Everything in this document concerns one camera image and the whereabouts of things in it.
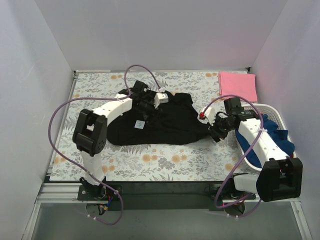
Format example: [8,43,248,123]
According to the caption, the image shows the black t shirt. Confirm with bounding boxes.
[106,91,211,146]

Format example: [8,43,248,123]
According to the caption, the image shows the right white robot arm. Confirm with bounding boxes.
[199,94,303,202]

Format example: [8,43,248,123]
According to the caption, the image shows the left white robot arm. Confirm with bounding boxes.
[72,80,169,200]

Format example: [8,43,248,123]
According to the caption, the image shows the floral table mat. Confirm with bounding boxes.
[49,70,256,182]

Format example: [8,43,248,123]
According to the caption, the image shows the folded pink t shirt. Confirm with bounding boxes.
[218,71,258,102]

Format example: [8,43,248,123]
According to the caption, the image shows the blue t shirt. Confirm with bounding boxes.
[235,114,295,168]

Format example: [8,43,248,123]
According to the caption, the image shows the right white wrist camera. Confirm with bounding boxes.
[199,106,216,126]

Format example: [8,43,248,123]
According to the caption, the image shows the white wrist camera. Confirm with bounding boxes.
[153,92,169,109]
[199,106,216,126]

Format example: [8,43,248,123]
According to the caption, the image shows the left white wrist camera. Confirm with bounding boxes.
[153,92,169,109]

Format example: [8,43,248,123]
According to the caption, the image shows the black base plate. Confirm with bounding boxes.
[77,181,241,211]

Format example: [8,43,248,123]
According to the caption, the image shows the aluminium frame rail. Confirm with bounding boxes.
[25,173,312,240]

